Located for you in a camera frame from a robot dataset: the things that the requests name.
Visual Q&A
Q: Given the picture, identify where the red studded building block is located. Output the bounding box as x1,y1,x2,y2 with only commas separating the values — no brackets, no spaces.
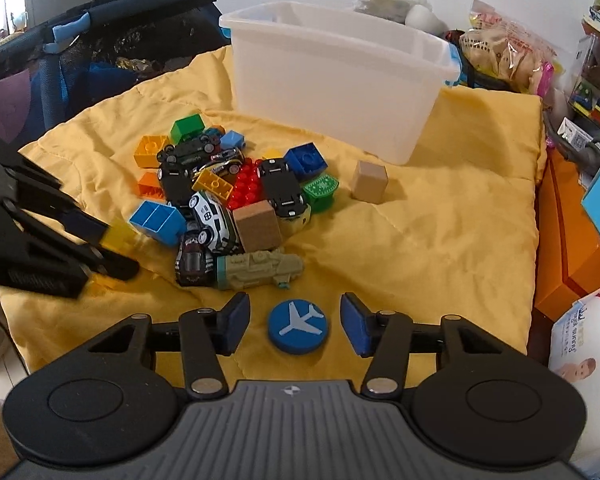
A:
226,157,266,209

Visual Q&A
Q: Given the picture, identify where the white cup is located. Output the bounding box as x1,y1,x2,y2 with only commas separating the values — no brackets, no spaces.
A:
405,4,448,36

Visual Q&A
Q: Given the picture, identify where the purple cloth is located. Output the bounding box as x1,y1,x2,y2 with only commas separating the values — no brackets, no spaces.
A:
0,67,48,133

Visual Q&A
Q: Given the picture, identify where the grey-green toy ship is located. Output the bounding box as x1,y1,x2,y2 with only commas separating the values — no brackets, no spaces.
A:
215,249,305,292

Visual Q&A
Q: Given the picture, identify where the grey cable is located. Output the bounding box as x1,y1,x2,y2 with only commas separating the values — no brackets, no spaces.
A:
555,117,600,176

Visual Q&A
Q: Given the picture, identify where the white plastic storage bin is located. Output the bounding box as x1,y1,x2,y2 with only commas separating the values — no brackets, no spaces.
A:
219,1,462,166

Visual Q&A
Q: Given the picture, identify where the small light blue building block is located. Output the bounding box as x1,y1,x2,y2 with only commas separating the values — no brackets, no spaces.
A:
220,130,247,152

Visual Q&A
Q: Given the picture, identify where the dark blue mesh playpen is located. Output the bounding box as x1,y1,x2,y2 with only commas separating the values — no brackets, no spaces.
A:
0,0,231,156

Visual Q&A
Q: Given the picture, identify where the small white carton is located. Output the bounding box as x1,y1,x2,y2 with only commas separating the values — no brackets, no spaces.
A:
559,117,591,147

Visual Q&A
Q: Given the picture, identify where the black red toy car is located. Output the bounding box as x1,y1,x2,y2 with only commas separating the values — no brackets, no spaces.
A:
174,227,216,288

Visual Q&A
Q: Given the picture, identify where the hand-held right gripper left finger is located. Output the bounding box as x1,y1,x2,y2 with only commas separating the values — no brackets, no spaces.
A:
87,292,253,401

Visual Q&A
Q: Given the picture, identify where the blue round airplane disc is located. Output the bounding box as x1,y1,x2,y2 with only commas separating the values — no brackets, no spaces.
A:
266,300,327,356

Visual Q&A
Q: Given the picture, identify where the translucent yellow block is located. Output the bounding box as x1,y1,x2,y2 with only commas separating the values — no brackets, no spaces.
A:
97,220,143,263

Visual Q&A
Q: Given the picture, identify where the light wooden cube block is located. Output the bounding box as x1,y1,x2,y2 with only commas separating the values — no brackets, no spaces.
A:
351,160,388,205

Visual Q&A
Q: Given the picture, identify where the white cylindrical container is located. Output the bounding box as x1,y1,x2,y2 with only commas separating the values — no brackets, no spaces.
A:
547,285,600,441

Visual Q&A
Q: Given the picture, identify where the orange box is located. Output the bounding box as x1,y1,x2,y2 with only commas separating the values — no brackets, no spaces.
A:
532,152,600,321

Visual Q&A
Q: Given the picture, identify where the green building block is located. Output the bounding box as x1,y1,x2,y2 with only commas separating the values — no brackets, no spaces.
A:
170,113,206,146

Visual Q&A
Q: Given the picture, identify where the pink foil wrapper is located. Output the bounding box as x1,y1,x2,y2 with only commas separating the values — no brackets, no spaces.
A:
534,60,562,99

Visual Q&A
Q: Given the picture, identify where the yellow quilted blanket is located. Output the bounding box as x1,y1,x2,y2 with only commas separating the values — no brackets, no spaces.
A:
0,42,548,391

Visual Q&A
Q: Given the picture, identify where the clear bag of crackers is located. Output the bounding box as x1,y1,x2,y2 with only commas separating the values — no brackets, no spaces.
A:
459,0,561,96

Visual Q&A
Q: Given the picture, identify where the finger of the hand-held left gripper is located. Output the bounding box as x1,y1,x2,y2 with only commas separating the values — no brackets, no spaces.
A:
0,194,142,282
0,132,110,247

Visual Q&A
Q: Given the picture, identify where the cork cube block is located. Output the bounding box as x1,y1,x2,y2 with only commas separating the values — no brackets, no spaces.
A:
231,200,284,253

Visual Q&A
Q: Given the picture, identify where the silver black toy car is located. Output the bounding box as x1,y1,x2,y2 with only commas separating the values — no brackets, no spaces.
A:
200,147,246,176

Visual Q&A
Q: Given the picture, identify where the black cream toy car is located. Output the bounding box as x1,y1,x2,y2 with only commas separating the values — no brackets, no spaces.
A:
257,157,312,233

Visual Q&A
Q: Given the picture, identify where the green patterned block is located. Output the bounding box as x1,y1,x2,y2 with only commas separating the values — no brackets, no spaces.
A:
301,172,341,214

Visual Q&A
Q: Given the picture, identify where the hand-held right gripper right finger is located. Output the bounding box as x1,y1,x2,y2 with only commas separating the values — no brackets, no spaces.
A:
339,292,511,401

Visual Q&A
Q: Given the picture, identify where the dark green toy car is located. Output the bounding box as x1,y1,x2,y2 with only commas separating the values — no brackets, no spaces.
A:
162,135,221,163

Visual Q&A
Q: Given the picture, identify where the dark blue building block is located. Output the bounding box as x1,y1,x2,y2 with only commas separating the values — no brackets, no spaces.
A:
283,144,329,181

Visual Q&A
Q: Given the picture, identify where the yellow-orange building block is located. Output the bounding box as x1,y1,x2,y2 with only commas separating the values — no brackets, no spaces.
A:
133,135,171,169

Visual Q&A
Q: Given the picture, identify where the white police toy car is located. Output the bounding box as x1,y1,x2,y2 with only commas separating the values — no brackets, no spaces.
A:
187,190,244,256

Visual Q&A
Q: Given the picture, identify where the orange building block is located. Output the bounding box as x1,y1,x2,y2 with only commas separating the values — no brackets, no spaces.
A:
137,171,163,198

